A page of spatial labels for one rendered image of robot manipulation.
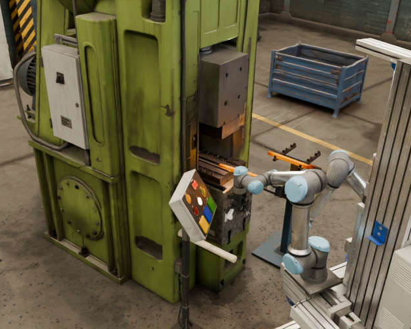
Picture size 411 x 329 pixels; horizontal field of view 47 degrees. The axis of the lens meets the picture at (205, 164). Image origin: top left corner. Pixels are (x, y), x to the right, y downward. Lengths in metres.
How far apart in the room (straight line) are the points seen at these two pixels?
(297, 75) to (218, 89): 4.25
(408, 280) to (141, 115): 1.77
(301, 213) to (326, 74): 4.60
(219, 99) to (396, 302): 1.44
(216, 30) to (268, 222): 2.11
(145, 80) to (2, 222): 2.31
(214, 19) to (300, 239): 1.37
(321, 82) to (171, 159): 4.25
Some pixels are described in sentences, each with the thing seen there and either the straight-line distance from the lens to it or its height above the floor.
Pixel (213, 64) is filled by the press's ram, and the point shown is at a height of 1.76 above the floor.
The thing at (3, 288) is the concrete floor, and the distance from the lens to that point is 3.98.
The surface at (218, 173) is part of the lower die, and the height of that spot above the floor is 0.98.
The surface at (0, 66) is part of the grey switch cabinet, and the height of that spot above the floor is 0.32.
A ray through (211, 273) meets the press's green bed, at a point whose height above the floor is 0.17.
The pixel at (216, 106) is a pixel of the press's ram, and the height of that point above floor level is 1.50.
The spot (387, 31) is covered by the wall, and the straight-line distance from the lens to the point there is 10.91.
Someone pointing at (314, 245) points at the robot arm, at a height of 1.05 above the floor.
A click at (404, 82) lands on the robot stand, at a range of 2.11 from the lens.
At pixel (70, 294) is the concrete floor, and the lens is 3.79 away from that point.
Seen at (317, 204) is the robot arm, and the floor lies 1.07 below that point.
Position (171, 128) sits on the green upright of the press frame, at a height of 1.41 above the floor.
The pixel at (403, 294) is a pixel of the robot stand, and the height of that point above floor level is 1.06.
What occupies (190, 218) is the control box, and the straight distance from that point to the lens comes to 2.56.
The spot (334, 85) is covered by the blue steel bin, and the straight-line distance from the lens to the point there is 6.75.
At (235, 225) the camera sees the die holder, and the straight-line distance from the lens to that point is 3.42.
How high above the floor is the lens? 2.57
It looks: 29 degrees down
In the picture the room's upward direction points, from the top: 1 degrees clockwise
